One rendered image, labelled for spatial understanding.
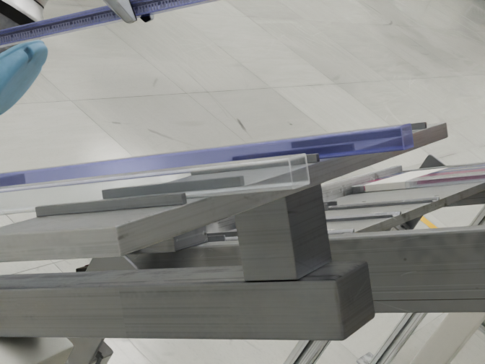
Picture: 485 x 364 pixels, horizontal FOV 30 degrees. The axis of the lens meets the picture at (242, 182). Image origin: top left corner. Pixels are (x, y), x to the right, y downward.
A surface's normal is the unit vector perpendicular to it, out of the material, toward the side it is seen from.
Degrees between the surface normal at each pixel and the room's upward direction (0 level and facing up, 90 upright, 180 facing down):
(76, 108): 0
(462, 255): 90
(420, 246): 90
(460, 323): 90
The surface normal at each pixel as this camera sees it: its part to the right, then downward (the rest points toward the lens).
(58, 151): 0.46, -0.79
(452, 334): -0.54, 0.12
